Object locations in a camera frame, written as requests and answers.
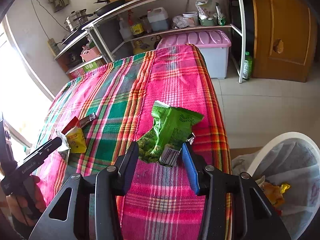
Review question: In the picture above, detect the yellow label oil bottle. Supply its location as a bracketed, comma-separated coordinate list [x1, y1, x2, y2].
[128, 13, 145, 37]

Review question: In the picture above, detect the green bottle on floor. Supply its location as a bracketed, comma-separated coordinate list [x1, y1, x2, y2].
[243, 51, 253, 80]

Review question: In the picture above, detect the white metal shelf rack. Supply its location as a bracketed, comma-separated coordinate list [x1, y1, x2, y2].
[55, 0, 246, 79]

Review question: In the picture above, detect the yellow snack packet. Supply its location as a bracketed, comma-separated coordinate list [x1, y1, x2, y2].
[61, 116, 87, 154]

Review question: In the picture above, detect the white lidded tub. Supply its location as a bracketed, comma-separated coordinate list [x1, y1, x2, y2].
[183, 11, 199, 27]

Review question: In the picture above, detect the pink plaid tablecloth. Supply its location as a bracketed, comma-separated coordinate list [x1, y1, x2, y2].
[36, 44, 231, 239]

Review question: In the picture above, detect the pink basket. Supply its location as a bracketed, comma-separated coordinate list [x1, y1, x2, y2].
[80, 46, 101, 62]

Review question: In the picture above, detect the steel steamer pot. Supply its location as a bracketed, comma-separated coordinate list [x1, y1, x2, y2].
[64, 9, 88, 32]

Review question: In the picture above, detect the power strip on wall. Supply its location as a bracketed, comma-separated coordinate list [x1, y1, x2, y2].
[47, 38, 61, 56]

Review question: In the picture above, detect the black frying pan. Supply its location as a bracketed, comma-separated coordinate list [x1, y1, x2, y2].
[93, 0, 126, 16]

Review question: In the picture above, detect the person's left hand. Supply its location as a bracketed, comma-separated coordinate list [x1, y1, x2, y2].
[7, 175, 47, 226]

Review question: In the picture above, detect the pink lidded storage box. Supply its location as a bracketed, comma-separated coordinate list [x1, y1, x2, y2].
[157, 30, 232, 79]

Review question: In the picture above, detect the white oil jug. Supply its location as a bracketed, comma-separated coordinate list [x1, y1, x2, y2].
[147, 7, 170, 32]

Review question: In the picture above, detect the wooden door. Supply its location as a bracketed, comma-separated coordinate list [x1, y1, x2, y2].
[253, 0, 317, 82]

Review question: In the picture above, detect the crumpled silver green wrapper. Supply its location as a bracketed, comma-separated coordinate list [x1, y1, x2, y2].
[56, 130, 71, 164]

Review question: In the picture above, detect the green snack bag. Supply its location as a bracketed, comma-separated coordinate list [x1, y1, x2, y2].
[138, 101, 203, 167]

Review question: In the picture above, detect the white trash bin with liner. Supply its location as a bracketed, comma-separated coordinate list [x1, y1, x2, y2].
[231, 132, 320, 240]

